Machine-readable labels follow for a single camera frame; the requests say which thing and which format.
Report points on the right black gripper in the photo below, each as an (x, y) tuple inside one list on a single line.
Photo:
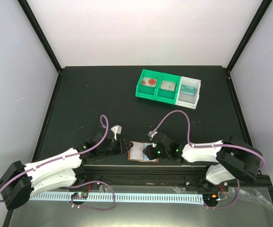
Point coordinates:
[(148, 149)]

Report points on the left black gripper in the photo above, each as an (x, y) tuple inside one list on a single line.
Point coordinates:
[(122, 147)]

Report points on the brown leather card holder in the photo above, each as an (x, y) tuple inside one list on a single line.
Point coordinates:
[(136, 153)]

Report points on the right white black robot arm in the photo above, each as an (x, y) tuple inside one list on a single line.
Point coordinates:
[(226, 160)]

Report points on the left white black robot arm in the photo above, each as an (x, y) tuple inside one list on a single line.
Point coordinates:
[(21, 181)]

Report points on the card with red circles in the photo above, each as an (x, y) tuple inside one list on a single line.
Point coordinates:
[(149, 82)]

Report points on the white card in middle bin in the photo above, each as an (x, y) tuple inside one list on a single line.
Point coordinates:
[(168, 85)]

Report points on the teal card in white bin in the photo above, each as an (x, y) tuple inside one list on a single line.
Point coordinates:
[(186, 89)]

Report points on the left green plastic bin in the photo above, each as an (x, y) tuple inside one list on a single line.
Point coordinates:
[(144, 91)]

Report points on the green plastic bin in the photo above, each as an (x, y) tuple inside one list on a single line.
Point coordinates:
[(165, 96), (144, 91)]

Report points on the middle green plastic bin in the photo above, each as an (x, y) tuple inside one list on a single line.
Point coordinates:
[(165, 96)]

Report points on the left small circuit board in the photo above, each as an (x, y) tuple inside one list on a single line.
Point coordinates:
[(79, 195)]

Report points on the small circuit board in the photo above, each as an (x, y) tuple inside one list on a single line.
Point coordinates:
[(79, 195), (211, 197)]

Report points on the white plastic bin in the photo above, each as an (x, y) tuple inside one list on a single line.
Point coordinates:
[(186, 100)]

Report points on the right small circuit board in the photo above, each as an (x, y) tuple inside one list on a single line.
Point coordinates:
[(211, 197)]

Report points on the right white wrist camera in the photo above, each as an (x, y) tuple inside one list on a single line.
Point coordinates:
[(151, 134)]

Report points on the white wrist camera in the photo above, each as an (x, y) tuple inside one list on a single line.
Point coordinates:
[(151, 134), (116, 130)]

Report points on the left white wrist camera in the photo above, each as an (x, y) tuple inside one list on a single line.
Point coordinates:
[(116, 130)]

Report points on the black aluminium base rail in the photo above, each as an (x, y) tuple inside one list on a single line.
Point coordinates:
[(140, 175)]

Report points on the white slotted cable duct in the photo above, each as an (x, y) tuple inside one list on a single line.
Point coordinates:
[(122, 197)]

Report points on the left black frame post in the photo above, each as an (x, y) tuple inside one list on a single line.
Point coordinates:
[(40, 34)]

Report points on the black frame post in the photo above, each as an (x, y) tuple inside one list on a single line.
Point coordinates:
[(40, 34), (248, 33)]

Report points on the right black frame post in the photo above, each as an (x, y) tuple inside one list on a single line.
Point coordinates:
[(248, 33)]

